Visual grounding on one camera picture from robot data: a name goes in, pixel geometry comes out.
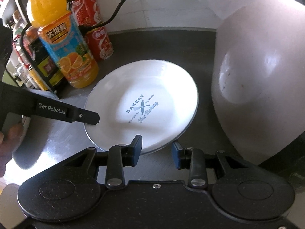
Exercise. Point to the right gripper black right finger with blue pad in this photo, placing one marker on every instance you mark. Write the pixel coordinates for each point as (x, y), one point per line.
(191, 159)

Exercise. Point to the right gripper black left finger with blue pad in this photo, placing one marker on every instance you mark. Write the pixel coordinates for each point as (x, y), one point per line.
(120, 156)

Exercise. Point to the white plate Bakery print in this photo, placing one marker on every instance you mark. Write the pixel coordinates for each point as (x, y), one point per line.
(156, 99)

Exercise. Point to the person's left hand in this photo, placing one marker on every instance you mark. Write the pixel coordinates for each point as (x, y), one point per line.
(9, 144)

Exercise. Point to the dark soy sauce bottle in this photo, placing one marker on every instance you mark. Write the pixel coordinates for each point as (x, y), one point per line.
(43, 63)

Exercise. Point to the black metal spice rack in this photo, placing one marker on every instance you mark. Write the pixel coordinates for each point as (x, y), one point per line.
(30, 64)

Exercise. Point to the orange juice bottle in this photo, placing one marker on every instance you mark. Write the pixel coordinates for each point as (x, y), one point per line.
(60, 35)

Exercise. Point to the red soda can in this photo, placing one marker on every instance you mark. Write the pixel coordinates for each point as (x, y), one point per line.
(99, 44)
(86, 12)

